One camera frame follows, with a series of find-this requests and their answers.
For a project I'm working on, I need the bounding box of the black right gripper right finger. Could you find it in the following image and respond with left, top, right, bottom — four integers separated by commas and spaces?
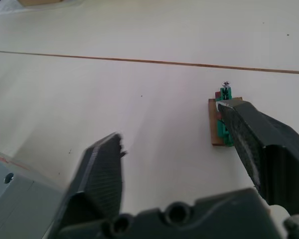
216, 99, 299, 215

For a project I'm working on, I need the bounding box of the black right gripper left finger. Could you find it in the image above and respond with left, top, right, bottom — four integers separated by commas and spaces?
49, 132, 129, 239

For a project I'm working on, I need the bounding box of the grey plastic box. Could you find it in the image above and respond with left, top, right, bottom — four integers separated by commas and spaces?
24, 179, 67, 239

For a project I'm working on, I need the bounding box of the green screw holder on wood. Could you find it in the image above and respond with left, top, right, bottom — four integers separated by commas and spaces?
208, 86, 244, 148

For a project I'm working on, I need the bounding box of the grey plastic box lid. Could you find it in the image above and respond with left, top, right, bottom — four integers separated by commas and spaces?
0, 148, 37, 239

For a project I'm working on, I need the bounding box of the brown cardboard box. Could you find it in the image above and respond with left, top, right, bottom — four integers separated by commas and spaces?
16, 0, 63, 6

